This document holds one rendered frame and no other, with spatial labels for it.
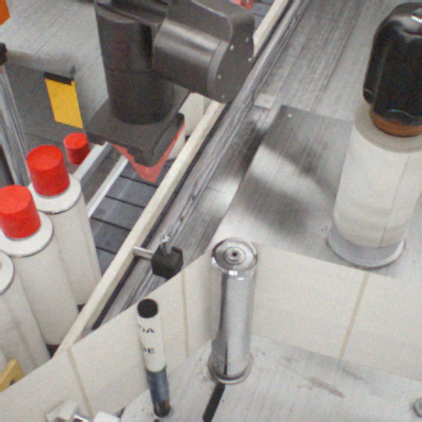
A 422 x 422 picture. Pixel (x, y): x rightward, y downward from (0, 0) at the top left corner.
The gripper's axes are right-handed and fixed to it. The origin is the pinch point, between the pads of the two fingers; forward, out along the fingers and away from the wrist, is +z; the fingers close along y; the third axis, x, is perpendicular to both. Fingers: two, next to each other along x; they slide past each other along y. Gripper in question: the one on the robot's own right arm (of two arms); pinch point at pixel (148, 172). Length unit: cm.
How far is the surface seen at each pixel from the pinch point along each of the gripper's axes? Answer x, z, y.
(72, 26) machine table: 38, 19, 43
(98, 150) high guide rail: 9.6, 5.2, 5.3
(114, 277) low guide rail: 1.4, 9.9, -7.1
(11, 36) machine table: 46, 19, 36
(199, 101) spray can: 3.5, 7.9, 20.7
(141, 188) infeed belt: 6.2, 13.4, 8.2
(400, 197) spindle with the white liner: -24.3, 1.5, 8.1
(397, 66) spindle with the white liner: -20.6, -13.9, 7.7
